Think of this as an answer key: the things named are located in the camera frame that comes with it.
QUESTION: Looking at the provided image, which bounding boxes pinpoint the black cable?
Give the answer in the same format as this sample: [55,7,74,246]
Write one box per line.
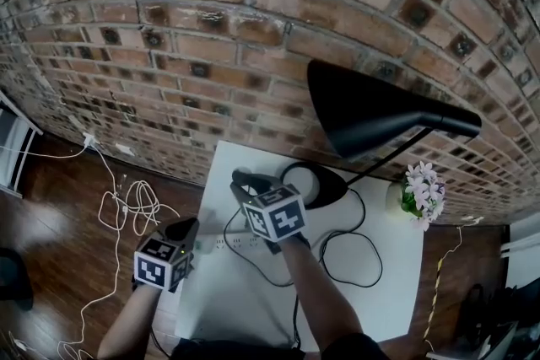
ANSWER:
[223,168,384,288]

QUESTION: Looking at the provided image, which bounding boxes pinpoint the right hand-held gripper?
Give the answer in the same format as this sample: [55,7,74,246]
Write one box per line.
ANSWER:
[229,175,308,244]

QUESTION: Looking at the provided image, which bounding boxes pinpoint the white floor charger cable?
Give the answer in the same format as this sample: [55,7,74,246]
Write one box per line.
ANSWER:
[424,223,465,353]

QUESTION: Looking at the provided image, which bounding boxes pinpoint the tangled white power cord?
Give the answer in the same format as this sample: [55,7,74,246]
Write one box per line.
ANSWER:
[97,147,212,238]

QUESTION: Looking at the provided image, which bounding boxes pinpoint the black desk lamp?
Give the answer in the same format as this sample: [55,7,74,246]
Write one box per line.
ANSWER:
[280,58,482,211]

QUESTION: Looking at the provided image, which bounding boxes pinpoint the white metal shelf rack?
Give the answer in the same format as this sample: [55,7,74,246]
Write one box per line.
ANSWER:
[0,90,43,199]

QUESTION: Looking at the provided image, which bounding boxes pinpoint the long white floor cord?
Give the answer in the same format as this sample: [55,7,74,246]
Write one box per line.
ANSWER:
[8,223,122,360]

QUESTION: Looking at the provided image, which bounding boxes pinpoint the person's right forearm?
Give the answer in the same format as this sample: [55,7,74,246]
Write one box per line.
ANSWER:
[280,238,366,352]

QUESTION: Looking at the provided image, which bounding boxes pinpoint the person's legs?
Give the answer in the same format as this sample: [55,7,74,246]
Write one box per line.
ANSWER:
[170,332,381,360]

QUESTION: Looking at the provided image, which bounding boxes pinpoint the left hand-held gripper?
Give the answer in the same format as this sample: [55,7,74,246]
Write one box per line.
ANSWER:
[133,217,201,293]

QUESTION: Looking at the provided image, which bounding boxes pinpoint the person's left forearm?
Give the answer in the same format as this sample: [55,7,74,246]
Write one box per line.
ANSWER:
[96,284,164,360]

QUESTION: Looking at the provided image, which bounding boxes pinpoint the white flowers in pot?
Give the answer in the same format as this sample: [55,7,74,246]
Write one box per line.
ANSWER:
[386,161,446,232]

